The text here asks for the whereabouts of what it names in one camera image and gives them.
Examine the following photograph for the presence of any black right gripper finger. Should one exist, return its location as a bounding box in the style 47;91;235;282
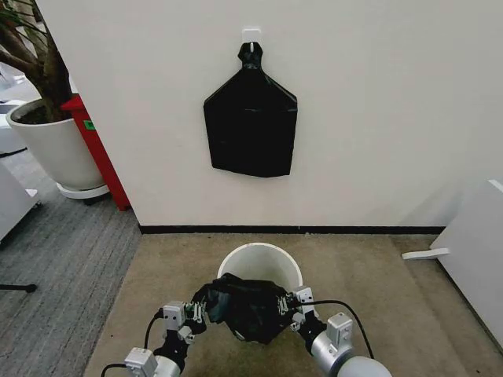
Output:
288;312;307;334
276;295;295;317

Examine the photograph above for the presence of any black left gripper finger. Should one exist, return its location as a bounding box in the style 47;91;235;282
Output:
177;324;199;344
183;300;208;324

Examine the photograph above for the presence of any black garbage bag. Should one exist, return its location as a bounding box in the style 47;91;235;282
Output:
203;42;299;179
193;273;296;346

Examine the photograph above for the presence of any white round trash bin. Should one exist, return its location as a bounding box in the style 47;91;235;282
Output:
216;242;305;347

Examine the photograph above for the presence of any black garbage bag, flat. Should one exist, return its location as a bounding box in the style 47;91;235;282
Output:
203;42;299;179

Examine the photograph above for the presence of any beige carpet mat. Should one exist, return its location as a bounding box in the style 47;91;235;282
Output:
83;233;503;377

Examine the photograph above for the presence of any black baseboard strip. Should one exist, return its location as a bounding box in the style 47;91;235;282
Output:
137;225;447;236

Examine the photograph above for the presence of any white panel foot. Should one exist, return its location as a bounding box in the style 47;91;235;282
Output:
401;247;450;262

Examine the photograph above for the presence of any white wheeled pot saucer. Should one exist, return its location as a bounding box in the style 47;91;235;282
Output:
56;181;112;207

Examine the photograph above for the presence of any black furniture leg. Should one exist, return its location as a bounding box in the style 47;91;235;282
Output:
0;282;39;294

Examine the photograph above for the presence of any white cabinet panel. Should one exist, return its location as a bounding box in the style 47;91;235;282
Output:
429;178;503;355

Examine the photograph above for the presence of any red cabinet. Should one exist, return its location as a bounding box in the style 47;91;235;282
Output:
60;93;132;214

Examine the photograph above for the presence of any white plant pot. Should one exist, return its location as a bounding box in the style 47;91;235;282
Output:
6;93;105;190

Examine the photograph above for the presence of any white wheeled cabinet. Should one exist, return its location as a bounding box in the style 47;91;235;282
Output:
0;158;42;251

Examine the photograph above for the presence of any white desk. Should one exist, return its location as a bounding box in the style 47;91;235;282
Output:
0;62;29;156

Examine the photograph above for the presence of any green potted tree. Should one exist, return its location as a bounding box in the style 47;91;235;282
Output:
0;0;76;123

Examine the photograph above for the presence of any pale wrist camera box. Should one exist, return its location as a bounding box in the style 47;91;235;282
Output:
162;300;186;328
293;286;316;313

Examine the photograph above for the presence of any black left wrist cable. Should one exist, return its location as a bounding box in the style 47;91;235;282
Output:
144;308;166;351

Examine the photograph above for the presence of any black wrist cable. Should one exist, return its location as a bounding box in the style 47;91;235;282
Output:
144;308;166;351
296;299;376;360

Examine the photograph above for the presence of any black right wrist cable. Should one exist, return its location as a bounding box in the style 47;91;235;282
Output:
296;299;376;360

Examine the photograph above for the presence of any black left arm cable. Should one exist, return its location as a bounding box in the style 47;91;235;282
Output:
100;363;129;377

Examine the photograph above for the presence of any white wall hook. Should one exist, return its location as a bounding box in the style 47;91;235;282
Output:
240;26;263;54

